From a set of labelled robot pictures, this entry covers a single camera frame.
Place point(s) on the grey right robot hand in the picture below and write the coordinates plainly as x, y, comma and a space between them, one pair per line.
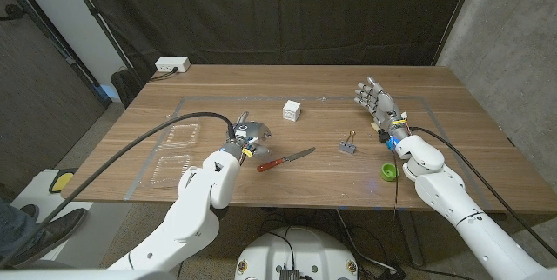
383, 108

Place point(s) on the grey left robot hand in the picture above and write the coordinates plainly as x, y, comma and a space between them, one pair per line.
254, 132

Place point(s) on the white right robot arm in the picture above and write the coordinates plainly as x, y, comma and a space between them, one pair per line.
439, 184

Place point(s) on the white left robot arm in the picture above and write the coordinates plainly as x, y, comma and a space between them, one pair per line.
196, 210

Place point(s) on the clear plastic clamshell container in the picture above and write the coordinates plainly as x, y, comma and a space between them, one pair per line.
169, 169

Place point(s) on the small white cube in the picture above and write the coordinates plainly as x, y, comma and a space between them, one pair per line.
291, 111

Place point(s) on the grey binder clip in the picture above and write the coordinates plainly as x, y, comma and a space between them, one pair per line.
346, 147

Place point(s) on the white power strip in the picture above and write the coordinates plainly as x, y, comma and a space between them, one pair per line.
172, 64

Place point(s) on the black backdrop stand pole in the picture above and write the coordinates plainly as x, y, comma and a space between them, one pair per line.
455, 15
92, 10

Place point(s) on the black backdrop curtain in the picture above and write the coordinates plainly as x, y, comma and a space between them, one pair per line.
278, 10

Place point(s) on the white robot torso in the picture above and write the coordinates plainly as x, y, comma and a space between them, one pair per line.
300, 249

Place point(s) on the grey table leg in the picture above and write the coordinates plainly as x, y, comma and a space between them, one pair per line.
411, 236

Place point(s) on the black bag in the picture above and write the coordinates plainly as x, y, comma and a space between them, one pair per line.
126, 86

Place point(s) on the black power adapter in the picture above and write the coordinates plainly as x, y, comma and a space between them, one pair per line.
391, 272

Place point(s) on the white floor platform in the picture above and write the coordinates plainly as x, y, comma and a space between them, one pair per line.
100, 228

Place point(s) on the yellow and black pedal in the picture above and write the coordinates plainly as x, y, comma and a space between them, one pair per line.
63, 181

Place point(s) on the black leather shoe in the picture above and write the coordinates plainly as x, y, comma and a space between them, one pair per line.
52, 232

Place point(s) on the blue jeans leg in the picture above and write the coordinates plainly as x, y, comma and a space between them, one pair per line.
15, 228

